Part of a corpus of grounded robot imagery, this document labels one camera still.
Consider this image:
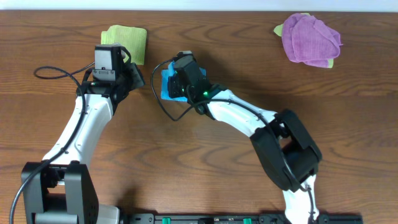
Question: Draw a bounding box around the blue cloth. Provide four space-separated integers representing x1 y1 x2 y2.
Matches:
161 62 206 102

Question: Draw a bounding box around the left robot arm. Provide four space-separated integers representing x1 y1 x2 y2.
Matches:
16 63 144 223

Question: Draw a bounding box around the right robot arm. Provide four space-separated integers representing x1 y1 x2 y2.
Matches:
162 75 322 223

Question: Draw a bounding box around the folded green cloth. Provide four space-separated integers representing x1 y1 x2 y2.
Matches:
101 25 147 65

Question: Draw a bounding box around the green cloth under pile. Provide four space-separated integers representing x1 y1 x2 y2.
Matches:
273 12 335 69

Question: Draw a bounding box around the purple cloth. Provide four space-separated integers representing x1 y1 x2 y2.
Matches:
281 12 344 68

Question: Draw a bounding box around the right black cable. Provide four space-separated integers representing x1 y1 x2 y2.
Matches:
150 55 318 224

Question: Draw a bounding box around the black cable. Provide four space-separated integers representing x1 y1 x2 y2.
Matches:
150 55 318 224
9 46 133 224

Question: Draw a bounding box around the left black cable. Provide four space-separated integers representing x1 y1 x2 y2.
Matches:
9 46 133 224

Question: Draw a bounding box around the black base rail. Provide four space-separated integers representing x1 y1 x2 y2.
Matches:
119 213 364 224

